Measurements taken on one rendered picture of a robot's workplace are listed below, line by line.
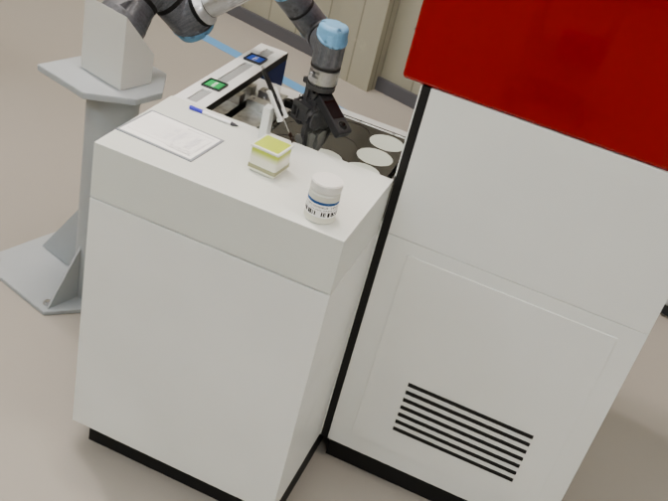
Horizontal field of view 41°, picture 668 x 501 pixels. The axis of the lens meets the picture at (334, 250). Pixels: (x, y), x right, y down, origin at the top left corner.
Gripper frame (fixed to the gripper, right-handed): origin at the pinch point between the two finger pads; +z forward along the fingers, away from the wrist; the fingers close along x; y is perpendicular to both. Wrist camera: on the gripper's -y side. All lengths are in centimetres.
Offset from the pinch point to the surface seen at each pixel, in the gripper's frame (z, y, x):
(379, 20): 49, 186, -206
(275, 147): -12.0, -10.7, 21.7
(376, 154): 1.3, -2.5, -21.5
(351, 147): 1.4, 3.0, -17.0
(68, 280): 81, 71, 29
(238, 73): -4.3, 41.2, -4.0
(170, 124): -5.5, 16.3, 32.8
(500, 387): 40, -61, -28
